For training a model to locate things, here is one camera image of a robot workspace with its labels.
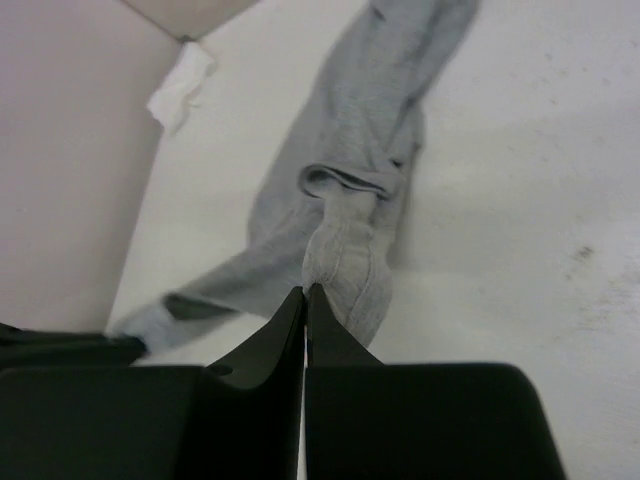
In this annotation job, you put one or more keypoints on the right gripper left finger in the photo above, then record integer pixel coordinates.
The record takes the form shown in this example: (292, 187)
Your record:
(251, 401)

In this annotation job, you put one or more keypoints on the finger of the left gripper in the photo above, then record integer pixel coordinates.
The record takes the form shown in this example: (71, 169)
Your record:
(22, 348)

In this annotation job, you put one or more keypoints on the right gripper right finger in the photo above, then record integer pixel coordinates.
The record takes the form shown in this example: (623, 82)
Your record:
(368, 420)

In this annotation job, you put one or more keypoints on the grey tank top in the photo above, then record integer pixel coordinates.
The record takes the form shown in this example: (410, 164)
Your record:
(330, 206)

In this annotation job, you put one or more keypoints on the folded white tank top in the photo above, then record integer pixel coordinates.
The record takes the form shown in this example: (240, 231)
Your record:
(171, 104)

